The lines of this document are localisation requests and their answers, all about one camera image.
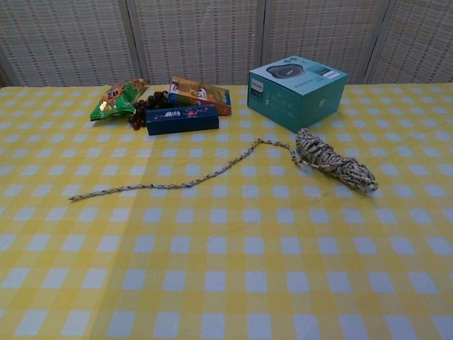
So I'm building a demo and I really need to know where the beige black braided rope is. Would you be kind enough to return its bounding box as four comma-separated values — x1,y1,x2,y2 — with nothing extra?
69,127,379,203

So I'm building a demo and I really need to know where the dark blue long box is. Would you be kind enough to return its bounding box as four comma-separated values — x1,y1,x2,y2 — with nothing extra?
145,105,220,137

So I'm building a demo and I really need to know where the yellow white checked tablecloth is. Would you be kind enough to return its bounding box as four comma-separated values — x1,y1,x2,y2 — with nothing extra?
0,84,453,340

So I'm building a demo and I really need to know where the orange colourful printed box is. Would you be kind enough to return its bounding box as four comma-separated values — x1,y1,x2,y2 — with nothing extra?
167,76,233,117

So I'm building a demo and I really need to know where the teal speaker product box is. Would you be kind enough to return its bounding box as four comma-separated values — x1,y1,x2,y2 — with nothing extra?
247,55,348,134

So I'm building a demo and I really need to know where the dark red grape bunch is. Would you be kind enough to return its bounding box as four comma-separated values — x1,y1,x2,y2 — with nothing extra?
127,90,170,130

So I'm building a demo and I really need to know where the green orange snack bag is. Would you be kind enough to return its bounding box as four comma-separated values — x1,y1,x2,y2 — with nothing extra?
89,78,149,123

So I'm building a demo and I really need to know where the woven folding screen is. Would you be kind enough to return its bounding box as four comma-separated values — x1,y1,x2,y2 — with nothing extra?
0,0,453,88

